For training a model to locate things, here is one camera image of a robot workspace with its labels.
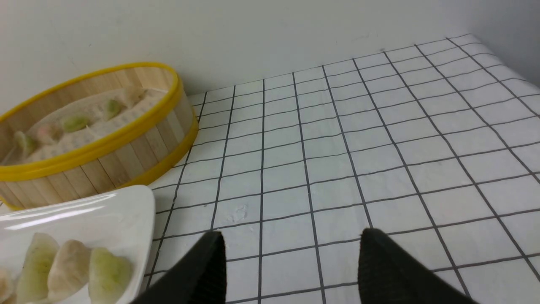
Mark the white square plate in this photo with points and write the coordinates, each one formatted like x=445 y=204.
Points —
x=121 y=221

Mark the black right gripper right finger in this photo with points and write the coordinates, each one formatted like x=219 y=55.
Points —
x=388 y=274

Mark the white steamer liner paper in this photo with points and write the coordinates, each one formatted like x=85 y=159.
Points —
x=135 y=101

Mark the green dumpling in steamer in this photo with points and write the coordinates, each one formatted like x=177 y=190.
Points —
x=27 y=145
x=74 y=123
x=112 y=108

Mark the pink dumpling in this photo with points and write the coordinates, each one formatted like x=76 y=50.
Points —
x=47 y=134

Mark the green dumpling on plate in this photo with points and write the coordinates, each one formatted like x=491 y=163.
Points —
x=109 y=276
x=33 y=280

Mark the bamboo steamer basket yellow rim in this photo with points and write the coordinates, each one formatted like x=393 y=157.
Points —
x=136 y=154

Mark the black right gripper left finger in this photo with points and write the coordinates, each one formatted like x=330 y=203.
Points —
x=200 y=277

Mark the checkered white tablecloth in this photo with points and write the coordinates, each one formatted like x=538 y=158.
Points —
x=437 y=145

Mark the beige dumpling on plate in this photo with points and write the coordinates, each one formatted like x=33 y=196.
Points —
x=69 y=272

